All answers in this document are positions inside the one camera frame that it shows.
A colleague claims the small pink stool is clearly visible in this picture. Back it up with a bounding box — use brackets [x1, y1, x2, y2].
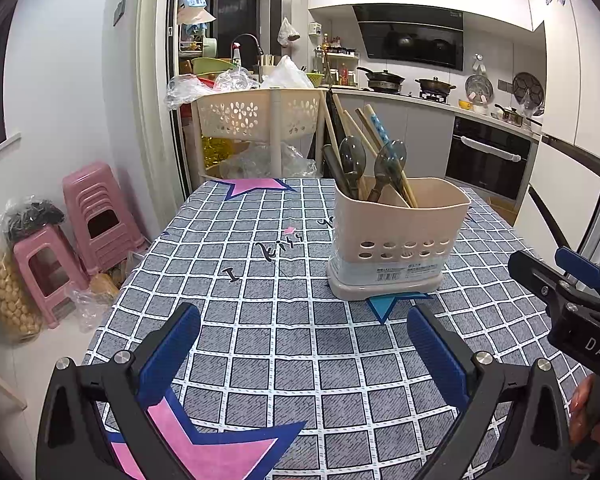
[12, 225, 88, 330]

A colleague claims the tall pink stool stack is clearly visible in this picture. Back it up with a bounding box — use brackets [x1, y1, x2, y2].
[62, 161, 148, 276]

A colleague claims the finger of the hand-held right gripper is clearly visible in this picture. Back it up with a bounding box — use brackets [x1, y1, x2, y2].
[554, 246, 600, 303]
[507, 250, 593, 311]

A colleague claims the brown food bag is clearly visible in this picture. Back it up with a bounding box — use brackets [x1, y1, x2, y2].
[67, 272, 122, 333]

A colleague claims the dark cooking pot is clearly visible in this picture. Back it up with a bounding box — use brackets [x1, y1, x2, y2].
[415, 76, 457, 98]

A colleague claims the black range hood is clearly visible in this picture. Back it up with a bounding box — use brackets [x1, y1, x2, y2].
[351, 4, 465, 72]

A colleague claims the beige plastic utensil holder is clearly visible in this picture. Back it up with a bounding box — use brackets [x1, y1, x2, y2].
[326, 176, 472, 301]

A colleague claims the black kitchen faucet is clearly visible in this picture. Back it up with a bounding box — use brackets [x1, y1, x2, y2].
[230, 33, 263, 68]

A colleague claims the grey checked star tablecloth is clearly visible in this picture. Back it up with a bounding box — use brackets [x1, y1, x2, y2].
[82, 177, 596, 480]

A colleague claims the black wok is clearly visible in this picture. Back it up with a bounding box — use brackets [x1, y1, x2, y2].
[356, 66, 406, 92]

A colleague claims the bag of black items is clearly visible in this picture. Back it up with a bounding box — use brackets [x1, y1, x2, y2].
[2, 199, 66, 241]

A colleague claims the clear crumpled plastic bag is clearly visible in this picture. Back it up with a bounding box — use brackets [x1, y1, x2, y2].
[166, 75, 216, 111]

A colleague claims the wooden chair leg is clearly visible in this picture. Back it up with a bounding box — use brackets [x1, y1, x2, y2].
[0, 355, 28, 411]

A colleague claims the beige perforated basket cart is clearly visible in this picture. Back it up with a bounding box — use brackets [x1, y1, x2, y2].
[190, 87, 326, 186]

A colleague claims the white plastic bag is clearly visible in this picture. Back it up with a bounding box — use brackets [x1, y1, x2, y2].
[260, 55, 315, 90]

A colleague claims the black built-in oven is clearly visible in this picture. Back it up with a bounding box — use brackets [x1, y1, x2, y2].
[445, 116, 533, 203]

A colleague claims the hanging plastic bag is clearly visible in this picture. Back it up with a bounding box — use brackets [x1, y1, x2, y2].
[277, 16, 301, 47]

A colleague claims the person's right hand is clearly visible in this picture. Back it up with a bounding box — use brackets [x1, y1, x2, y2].
[569, 374, 599, 445]

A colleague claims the clear plastic wrap pile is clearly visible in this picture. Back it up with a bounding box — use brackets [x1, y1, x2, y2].
[220, 142, 318, 179]

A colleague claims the small steel saucepan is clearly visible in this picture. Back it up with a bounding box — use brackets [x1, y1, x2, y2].
[494, 104, 543, 128]

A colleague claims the bag of yellow balls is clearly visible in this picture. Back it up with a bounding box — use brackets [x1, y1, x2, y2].
[0, 245, 43, 343]

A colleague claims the cardboard box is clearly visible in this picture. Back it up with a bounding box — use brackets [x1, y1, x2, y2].
[480, 195, 521, 223]

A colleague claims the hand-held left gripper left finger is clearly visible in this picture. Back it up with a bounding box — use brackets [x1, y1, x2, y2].
[36, 302, 203, 480]

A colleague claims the wooden chopstick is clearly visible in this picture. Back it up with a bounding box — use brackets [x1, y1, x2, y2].
[355, 107, 420, 209]
[330, 91, 366, 201]
[341, 109, 376, 201]

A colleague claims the round metal steamer lid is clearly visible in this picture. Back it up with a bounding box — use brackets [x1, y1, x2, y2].
[464, 74, 493, 103]

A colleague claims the round dark divided pan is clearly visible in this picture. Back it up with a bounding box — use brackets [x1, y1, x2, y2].
[511, 72, 546, 111]

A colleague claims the spice rack with bottles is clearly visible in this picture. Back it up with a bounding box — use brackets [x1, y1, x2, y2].
[314, 45, 363, 86]

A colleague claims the green plastic basin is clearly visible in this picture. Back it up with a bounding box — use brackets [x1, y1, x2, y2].
[191, 57, 238, 76]

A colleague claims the blue patterned chopstick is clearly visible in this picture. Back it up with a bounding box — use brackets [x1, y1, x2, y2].
[363, 103, 420, 209]

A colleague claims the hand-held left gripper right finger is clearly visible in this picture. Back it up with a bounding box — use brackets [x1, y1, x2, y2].
[405, 302, 573, 480]

